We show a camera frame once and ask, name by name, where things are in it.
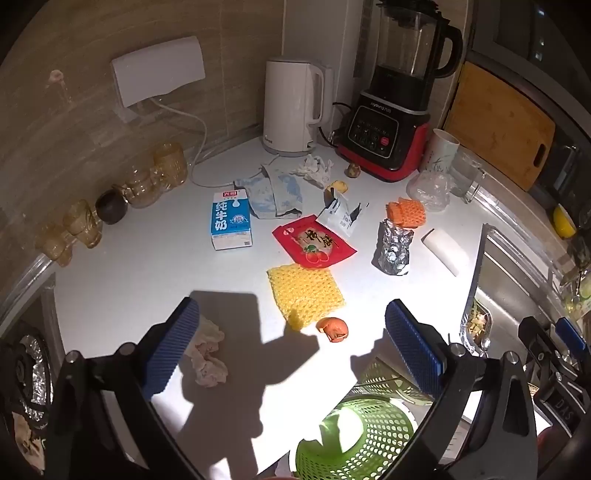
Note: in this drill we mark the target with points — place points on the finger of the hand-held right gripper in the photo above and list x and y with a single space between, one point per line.
538 350
572 339

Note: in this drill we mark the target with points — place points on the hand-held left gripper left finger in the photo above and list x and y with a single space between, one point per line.
171 350

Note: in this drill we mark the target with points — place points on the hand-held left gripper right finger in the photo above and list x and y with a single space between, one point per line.
413 350

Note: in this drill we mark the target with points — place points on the green perforated basket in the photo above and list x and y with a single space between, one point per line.
369 443

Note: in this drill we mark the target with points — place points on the orange foam net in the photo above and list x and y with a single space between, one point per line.
406 213

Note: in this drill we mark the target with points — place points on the torn white packet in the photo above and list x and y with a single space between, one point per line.
339 214

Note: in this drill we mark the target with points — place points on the pinkish crumpled tissue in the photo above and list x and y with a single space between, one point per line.
207 364

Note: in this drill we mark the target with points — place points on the pale perforated basket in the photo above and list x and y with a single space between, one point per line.
383 378

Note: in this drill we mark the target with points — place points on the clear glass container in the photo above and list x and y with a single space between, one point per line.
577 290

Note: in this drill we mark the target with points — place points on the sink strainer with scraps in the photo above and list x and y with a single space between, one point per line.
475 325

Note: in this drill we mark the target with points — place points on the steel sink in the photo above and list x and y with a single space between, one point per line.
508 286

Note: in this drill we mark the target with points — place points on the orange peel piece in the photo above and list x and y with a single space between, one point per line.
332 328

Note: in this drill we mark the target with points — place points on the crumpled aluminium foil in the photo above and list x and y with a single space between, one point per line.
395 249

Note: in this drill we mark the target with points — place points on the yellow round object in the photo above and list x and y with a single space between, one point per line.
564 221

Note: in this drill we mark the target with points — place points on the yellow foam net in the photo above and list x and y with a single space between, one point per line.
304 290

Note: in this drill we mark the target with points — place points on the blue and white milk carton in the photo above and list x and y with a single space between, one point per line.
231 221

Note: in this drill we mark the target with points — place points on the amber glass cup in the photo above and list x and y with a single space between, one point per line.
83 224
55 244
143 187
171 161

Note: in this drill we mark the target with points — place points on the dark round cup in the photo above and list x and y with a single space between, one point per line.
111 207

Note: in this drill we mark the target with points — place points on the clear crumpled plastic wrap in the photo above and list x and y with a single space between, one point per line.
427 189

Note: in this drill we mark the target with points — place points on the red snack packet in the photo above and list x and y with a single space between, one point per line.
295 235

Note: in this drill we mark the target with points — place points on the clear glass mug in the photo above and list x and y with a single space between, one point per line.
466 175

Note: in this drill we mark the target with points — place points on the blue grey cloth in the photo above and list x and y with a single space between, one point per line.
272 194

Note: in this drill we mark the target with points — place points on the brown walnut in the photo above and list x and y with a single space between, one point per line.
353 170

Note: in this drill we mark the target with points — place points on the white printed cup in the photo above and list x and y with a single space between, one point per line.
441 150

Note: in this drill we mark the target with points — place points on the white crumpled tissue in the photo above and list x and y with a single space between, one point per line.
316 168

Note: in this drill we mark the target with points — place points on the black and red blender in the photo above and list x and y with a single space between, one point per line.
388 134

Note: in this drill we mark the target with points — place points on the wooden cutting board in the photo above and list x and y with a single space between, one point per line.
498 124

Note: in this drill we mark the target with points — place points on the white electric kettle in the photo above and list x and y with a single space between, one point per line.
291 106

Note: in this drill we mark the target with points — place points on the white wall socket cover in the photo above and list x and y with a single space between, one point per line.
157 69

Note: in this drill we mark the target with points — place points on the pink wall hook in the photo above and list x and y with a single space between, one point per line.
55 76

